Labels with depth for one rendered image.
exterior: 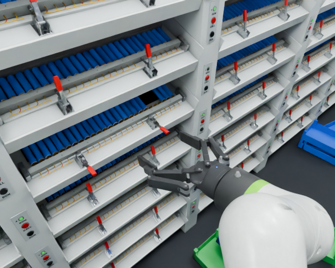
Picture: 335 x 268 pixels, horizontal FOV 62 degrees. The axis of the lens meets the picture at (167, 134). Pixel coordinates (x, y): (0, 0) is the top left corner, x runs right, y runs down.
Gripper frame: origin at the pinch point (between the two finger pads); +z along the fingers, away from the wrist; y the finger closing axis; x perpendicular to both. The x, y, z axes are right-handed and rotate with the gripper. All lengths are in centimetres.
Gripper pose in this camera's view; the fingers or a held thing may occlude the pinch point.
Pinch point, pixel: (164, 148)
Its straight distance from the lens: 70.0
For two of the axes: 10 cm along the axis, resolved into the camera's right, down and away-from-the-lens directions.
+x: -1.3, -8.3, -5.3
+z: -6.4, -3.4, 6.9
